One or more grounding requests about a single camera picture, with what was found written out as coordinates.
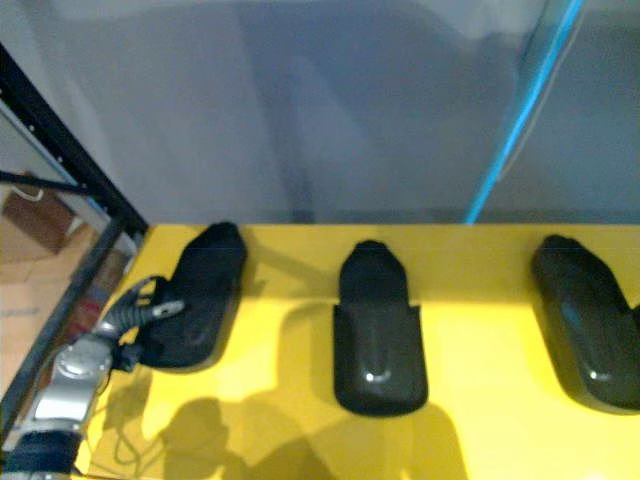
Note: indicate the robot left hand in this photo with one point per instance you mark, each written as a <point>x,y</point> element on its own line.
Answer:
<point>145,312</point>

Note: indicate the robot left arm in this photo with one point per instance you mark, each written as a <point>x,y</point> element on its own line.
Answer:
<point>65,385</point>

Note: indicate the yellow shelf board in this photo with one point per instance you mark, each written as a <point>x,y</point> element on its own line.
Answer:
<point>450,350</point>

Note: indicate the brown cardboard box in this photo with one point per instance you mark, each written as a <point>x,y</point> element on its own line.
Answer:
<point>37,220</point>

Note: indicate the black shelf frame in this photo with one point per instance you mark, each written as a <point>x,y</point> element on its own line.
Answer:
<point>60,200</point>

